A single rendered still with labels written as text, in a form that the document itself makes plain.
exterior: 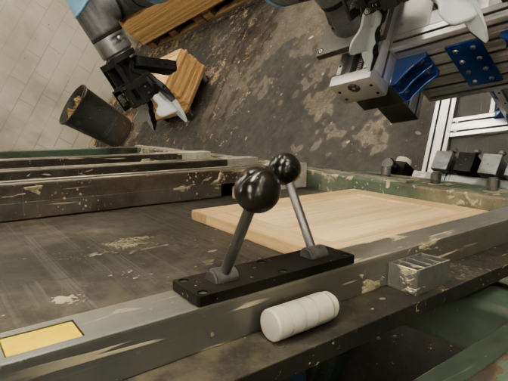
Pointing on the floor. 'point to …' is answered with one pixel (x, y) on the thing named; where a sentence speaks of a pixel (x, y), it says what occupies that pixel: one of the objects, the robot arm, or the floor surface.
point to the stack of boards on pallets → (172, 19)
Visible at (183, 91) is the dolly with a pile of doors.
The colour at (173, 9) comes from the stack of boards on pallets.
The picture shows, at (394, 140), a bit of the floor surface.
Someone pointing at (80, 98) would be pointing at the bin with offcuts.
